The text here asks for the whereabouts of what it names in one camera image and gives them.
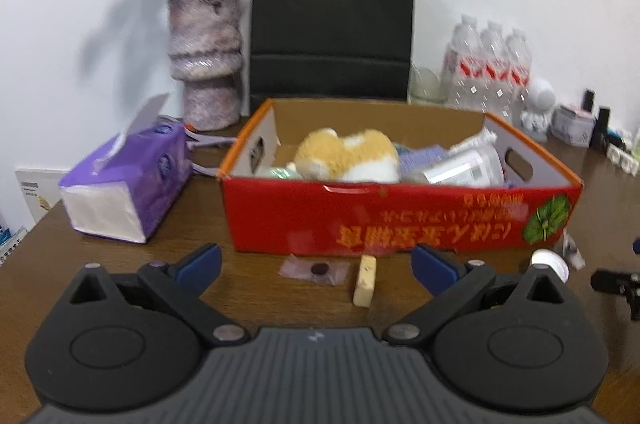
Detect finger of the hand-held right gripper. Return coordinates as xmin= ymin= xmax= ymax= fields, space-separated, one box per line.
xmin=590 ymin=269 xmax=640 ymax=322

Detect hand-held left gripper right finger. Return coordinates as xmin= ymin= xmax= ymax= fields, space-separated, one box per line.
xmin=382 ymin=244 xmax=577 ymax=347

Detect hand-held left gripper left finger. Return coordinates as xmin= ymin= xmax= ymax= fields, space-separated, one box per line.
xmin=65 ymin=243 xmax=251 ymax=347

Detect beige eraser block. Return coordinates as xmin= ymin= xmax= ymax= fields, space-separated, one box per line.
xmin=352 ymin=255 xmax=377 ymax=307

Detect red cardboard box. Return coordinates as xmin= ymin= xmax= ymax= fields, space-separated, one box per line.
xmin=217 ymin=98 xmax=584 ymax=253

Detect clear packet with dark disc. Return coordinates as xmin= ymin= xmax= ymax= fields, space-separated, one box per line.
xmin=279 ymin=256 xmax=349 ymax=285

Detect orange and white plush toy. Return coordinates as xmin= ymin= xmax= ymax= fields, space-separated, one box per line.
xmin=293 ymin=129 xmax=401 ymax=183

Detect small white items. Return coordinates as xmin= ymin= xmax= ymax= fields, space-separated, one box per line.
xmin=607 ymin=129 xmax=640 ymax=177

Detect small clear wrapper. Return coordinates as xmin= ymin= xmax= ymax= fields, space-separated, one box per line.
xmin=560 ymin=231 xmax=586 ymax=272

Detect purple tissue pack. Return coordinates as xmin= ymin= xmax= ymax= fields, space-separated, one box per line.
xmin=58 ymin=92 xmax=193 ymax=245

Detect clear plastic bottle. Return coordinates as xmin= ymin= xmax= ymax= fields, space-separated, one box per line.
xmin=407 ymin=145 xmax=505 ymax=189

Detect pale green crumpled packet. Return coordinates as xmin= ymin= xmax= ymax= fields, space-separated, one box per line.
xmin=257 ymin=164 xmax=301 ymax=181

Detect white tube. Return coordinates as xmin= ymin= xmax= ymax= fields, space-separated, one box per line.
xmin=447 ymin=127 xmax=498 ymax=155

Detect small white box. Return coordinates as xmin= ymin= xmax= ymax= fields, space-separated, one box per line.
xmin=550 ymin=104 xmax=598 ymax=148

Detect white printed card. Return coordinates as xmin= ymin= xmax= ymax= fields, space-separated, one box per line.
xmin=15 ymin=167 xmax=63 ymax=225

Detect clear glass jar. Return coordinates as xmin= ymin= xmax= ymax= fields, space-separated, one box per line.
xmin=410 ymin=66 xmax=446 ymax=104

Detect white round figurine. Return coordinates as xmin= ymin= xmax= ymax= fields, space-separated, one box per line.
xmin=520 ymin=77 xmax=557 ymax=142

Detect mottled purple ceramic vase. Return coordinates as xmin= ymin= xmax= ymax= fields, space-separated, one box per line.
xmin=166 ymin=0 xmax=244 ymax=132

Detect black paper bag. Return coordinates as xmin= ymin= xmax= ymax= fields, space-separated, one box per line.
xmin=248 ymin=0 xmax=417 ymax=104

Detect purple cable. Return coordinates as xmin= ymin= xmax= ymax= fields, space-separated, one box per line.
xmin=185 ymin=124 xmax=238 ymax=179

